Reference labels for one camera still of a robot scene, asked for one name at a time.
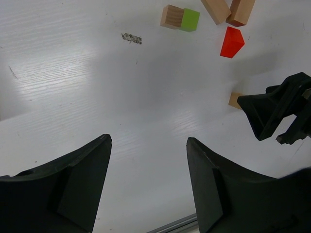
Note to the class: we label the long natural wood plank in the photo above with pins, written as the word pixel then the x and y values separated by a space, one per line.
pixel 217 9

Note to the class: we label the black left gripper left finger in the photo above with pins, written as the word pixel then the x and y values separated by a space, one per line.
pixel 61 196

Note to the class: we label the small natural wood cube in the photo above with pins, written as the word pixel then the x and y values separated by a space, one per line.
pixel 233 100

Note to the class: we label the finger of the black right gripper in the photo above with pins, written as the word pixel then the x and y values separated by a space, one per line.
pixel 266 111
pixel 299 129

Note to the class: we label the green cube block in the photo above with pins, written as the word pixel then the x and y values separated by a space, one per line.
pixel 190 20

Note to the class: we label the red wedge block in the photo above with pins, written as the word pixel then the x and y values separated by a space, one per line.
pixel 233 42

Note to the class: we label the ridged natural wood block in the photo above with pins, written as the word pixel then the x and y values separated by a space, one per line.
pixel 172 17

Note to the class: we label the front aluminium rail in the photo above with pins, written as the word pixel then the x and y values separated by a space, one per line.
pixel 179 226

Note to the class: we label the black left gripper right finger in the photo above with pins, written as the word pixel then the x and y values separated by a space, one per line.
pixel 232 199

